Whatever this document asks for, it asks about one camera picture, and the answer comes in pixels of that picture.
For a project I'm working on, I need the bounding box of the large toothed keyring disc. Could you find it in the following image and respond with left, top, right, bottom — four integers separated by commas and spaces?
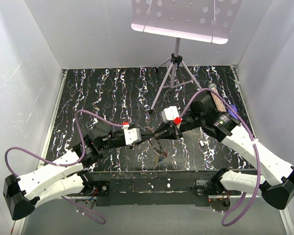
147, 139, 168, 157

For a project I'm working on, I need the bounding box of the white black key fob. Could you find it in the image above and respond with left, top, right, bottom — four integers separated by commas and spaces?
199, 140, 205, 148

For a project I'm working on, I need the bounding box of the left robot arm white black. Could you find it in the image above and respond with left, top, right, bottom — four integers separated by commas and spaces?
3, 121, 154, 221

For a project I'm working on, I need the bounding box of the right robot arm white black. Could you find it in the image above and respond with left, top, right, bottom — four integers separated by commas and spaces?
154, 91, 294, 210

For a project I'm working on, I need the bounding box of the glitter toy microphone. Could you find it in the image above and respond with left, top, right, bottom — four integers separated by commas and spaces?
208, 83, 227, 112

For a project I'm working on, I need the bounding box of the lilac music stand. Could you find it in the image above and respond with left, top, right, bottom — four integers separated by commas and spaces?
131, 0, 242, 114

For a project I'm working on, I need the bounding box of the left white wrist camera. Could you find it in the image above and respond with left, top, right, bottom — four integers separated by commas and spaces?
122, 122, 142, 146

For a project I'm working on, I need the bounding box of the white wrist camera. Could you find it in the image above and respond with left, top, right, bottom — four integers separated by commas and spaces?
122, 122, 142, 146
161, 106, 182, 127

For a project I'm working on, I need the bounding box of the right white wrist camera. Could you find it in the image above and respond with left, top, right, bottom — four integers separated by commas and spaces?
161, 106, 182, 127

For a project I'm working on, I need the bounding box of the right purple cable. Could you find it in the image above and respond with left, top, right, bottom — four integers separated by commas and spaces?
180, 88, 262, 227

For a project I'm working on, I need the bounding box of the black front rail base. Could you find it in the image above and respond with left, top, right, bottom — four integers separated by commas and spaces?
66, 170, 248, 208

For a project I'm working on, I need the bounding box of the aluminium frame rail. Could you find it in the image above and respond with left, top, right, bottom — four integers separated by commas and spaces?
13, 195, 294, 235

